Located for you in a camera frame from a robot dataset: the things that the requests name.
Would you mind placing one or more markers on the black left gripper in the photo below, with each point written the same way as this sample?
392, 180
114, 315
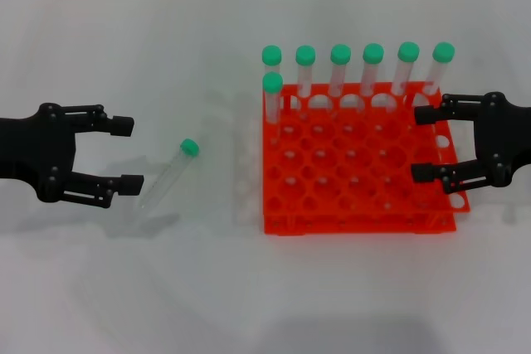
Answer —
39, 146

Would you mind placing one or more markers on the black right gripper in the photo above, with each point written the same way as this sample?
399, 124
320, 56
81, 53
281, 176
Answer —
504, 138

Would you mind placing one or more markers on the clear test tube green cap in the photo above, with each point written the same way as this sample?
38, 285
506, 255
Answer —
408, 51
443, 51
340, 54
273, 82
271, 54
373, 53
305, 55
166, 176

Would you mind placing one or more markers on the orange plastic test tube rack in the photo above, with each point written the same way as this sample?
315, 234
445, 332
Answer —
352, 171

